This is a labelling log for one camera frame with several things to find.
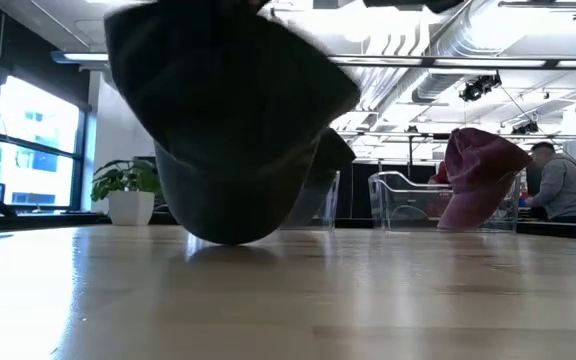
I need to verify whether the silver ventilation duct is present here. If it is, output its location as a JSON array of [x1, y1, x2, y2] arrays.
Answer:
[[410, 0, 519, 105]]

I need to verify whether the person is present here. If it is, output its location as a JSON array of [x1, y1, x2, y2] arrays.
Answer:
[[427, 159, 450, 185], [524, 141, 576, 225]]

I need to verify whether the black ceiling spotlight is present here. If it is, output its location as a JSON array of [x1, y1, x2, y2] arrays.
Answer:
[[511, 119, 540, 136], [459, 73, 503, 103]]

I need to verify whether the maroon baseball cap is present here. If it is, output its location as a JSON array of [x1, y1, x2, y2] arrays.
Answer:
[[436, 126, 534, 231]]

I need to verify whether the short ceiling lamp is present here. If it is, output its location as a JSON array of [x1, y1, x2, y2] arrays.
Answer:
[[50, 49, 110, 65]]

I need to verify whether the long ceiling light bar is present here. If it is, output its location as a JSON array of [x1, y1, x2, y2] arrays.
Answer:
[[327, 53, 576, 71]]

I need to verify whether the clear plastic bin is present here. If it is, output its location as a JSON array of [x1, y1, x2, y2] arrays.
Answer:
[[367, 169, 523, 235], [280, 169, 343, 232]]

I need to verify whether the green plant in white pot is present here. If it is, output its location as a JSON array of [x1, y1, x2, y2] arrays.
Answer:
[[90, 158, 164, 227]]

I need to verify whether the large window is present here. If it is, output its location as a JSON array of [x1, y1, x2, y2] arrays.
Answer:
[[0, 74, 88, 212]]

